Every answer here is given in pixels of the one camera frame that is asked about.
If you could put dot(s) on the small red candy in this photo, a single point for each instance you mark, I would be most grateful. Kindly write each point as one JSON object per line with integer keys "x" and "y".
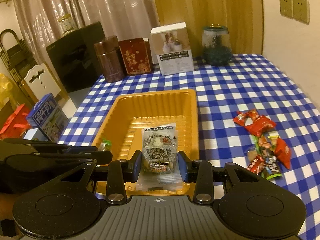
{"x": 241, "y": 117}

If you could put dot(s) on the blue milk carton box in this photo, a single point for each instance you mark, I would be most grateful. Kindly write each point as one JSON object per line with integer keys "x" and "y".
{"x": 48, "y": 117}

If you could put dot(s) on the red gift box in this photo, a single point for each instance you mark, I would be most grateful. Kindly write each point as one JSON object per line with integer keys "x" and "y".
{"x": 136, "y": 55}

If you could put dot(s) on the left hand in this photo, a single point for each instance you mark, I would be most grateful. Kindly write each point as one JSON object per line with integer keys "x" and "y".
{"x": 6, "y": 205}

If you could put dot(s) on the blue white checkered tablecloth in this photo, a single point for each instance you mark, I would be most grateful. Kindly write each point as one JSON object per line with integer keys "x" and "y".
{"x": 249, "y": 82}

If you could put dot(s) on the red gift bag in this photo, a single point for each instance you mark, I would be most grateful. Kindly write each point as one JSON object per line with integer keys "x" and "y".
{"x": 16, "y": 124}

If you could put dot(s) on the sheer curtain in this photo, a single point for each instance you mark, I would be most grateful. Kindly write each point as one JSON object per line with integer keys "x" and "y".
{"x": 38, "y": 19}

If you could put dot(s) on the orange plastic tray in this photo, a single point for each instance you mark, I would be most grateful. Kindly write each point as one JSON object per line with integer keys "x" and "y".
{"x": 130, "y": 114}

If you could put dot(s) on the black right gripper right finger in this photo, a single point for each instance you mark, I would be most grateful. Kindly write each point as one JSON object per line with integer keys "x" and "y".
{"x": 200, "y": 173}

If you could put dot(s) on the white product box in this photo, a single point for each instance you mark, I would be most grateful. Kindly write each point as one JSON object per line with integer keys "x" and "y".
{"x": 171, "y": 45}

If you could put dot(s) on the clear grey snack packet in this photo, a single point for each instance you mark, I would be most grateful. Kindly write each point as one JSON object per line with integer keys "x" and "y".
{"x": 159, "y": 169}

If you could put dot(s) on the white chair back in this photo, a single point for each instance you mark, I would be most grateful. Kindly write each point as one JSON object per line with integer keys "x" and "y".
{"x": 40, "y": 81}

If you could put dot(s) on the glass jar on cabinet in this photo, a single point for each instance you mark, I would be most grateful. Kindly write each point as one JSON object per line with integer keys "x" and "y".
{"x": 66, "y": 24}

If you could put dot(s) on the green glass jar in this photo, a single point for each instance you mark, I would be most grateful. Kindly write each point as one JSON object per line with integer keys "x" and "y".
{"x": 216, "y": 45}

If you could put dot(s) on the red triangular snack packet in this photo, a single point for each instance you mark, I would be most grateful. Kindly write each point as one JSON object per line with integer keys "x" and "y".
{"x": 283, "y": 152}

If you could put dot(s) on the yellow green candy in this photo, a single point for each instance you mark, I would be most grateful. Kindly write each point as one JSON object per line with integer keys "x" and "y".
{"x": 105, "y": 145}

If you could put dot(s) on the brown cylindrical tin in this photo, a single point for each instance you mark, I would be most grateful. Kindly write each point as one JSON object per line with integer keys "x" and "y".
{"x": 110, "y": 59}

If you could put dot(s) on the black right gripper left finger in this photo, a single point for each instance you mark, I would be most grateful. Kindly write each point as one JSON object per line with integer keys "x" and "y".
{"x": 119, "y": 173}

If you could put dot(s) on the black metal rack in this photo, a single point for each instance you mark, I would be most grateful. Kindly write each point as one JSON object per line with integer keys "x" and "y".
{"x": 18, "y": 59}

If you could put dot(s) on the green black sausage packet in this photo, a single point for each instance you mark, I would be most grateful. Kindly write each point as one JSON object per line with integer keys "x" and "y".
{"x": 265, "y": 148}

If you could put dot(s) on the double wall socket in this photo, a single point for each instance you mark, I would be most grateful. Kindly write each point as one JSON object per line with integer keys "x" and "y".
{"x": 297, "y": 9}

